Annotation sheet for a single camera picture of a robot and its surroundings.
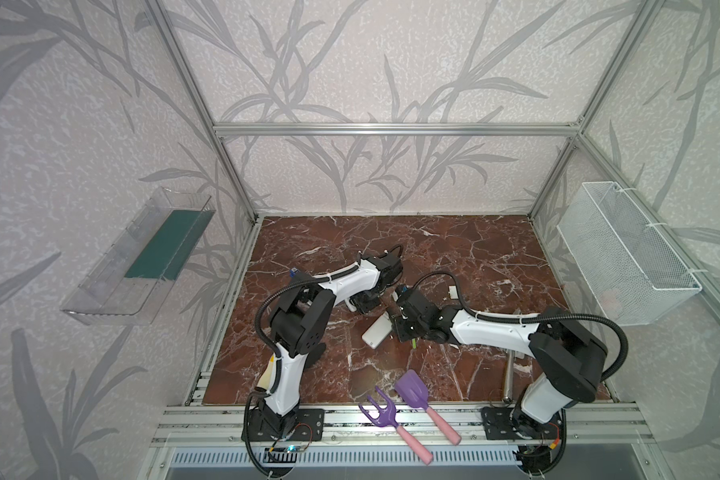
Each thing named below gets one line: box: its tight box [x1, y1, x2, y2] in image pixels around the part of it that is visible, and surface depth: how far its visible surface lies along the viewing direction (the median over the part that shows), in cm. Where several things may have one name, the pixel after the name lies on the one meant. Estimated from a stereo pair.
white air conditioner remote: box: [361, 312, 393, 349], surface depth 90 cm
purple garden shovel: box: [394, 369, 461, 446], surface depth 80 cm
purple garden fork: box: [358, 387, 433, 465], surface depth 77 cm
